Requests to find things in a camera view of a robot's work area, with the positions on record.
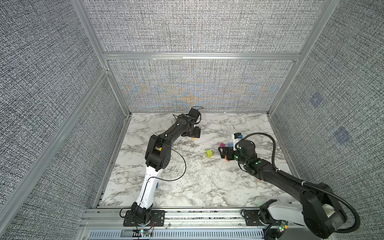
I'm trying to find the green cube block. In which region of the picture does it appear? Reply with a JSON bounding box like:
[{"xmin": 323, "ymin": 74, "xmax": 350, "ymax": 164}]
[{"xmin": 207, "ymin": 150, "xmax": 213, "ymax": 158}]

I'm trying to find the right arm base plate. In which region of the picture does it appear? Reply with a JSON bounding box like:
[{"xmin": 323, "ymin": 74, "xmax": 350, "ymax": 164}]
[{"xmin": 241, "ymin": 209, "xmax": 288, "ymax": 227}]

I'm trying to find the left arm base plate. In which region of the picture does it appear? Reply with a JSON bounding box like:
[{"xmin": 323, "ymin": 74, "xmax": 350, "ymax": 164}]
[{"xmin": 123, "ymin": 210, "xmax": 166, "ymax": 227}]

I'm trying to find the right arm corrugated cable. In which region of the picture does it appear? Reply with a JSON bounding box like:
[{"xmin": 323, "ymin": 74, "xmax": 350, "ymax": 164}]
[{"xmin": 234, "ymin": 132, "xmax": 361, "ymax": 234}]

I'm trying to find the aluminium front rail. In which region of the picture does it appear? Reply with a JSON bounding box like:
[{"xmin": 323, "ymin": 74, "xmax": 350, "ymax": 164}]
[{"xmin": 75, "ymin": 208, "xmax": 267, "ymax": 240}]

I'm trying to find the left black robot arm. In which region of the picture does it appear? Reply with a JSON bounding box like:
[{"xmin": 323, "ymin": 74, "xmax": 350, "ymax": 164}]
[{"xmin": 131, "ymin": 107, "xmax": 201, "ymax": 224}]

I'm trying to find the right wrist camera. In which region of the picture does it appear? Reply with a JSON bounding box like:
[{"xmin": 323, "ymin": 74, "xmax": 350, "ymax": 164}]
[{"xmin": 233, "ymin": 133, "xmax": 243, "ymax": 151}]

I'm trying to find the aluminium enclosure frame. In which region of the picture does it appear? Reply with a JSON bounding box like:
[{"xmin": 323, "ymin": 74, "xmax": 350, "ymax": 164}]
[{"xmin": 0, "ymin": 0, "xmax": 341, "ymax": 223}]

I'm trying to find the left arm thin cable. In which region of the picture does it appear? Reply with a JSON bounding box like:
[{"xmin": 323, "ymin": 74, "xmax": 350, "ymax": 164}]
[{"xmin": 140, "ymin": 105, "xmax": 205, "ymax": 208}]

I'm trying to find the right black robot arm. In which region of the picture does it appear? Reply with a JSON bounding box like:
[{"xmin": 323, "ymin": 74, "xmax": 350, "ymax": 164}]
[{"xmin": 218, "ymin": 140, "xmax": 348, "ymax": 239}]

